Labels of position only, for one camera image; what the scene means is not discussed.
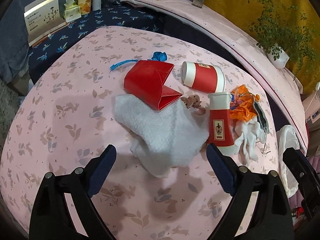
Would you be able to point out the white cloth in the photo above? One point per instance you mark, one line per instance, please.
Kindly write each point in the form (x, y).
(248, 133)

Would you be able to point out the red white square cup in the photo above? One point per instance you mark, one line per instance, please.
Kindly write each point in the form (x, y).
(220, 123)

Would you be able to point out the white card calendar stand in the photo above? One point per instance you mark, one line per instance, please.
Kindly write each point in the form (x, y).
(41, 18)

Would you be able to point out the orange snack wrapper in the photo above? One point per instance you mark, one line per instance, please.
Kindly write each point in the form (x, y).
(241, 106)

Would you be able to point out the red white paper cup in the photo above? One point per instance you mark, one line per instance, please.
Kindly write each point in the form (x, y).
(203, 77)

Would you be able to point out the pink floral tablecloth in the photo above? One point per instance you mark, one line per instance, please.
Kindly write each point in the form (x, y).
(67, 119)

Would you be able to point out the orange patterned small box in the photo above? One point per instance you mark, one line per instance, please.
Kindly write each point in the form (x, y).
(85, 6)

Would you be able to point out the grey drawstring pouch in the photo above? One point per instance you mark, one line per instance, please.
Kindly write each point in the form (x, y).
(261, 117)

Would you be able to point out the pale green small box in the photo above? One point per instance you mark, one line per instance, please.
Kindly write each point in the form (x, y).
(72, 11)

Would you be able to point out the red paper box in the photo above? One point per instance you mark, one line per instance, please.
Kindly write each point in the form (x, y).
(146, 80)

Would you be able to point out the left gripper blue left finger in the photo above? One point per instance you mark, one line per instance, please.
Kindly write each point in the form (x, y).
(100, 169)

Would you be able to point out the navy floral cloth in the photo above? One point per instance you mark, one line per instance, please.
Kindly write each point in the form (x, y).
(43, 55)

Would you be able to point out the green plant white pot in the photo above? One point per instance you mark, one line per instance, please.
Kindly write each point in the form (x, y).
(281, 29)

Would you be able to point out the pink water dispenser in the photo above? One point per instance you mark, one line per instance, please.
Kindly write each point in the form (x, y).
(311, 106)

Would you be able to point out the blue string scrap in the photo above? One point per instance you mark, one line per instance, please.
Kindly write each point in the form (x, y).
(157, 56)

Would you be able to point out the white lined trash bin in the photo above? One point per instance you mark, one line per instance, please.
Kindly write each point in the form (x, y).
(287, 144)

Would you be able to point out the white tissue towel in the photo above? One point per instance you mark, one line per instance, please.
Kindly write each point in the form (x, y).
(168, 138)

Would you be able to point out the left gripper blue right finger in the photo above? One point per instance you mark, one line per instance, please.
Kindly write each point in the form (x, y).
(224, 168)

